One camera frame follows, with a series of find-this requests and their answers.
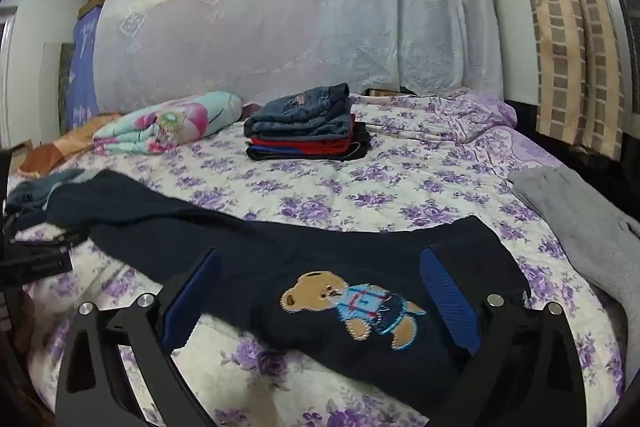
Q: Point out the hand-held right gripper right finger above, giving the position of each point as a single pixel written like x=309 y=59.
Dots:
x=447 y=297

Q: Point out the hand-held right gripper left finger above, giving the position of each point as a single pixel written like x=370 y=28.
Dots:
x=192 y=292

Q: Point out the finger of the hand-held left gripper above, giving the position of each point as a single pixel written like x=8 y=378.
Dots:
x=55 y=238

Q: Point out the navy teddy bear sweater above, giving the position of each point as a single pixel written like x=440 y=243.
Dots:
x=350 y=247

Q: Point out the grey pants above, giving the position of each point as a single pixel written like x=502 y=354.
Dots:
x=575 y=217

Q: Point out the dark teal pants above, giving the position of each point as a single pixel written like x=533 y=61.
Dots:
x=45 y=187

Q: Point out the orange blanket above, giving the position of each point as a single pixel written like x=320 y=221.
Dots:
x=65 y=142

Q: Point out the purple floral bed sheet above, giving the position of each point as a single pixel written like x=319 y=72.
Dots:
x=400 y=187

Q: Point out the blue patterned blanket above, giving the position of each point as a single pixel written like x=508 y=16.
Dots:
x=82 y=72

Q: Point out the folded floral quilt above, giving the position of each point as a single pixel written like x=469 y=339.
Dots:
x=200 y=112

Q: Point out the brown wooden headboard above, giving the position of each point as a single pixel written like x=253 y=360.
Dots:
x=390 y=93

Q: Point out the beige striped curtain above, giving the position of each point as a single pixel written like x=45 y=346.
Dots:
x=565 y=32

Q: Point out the white lace cover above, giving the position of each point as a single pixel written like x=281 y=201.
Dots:
x=300 y=7

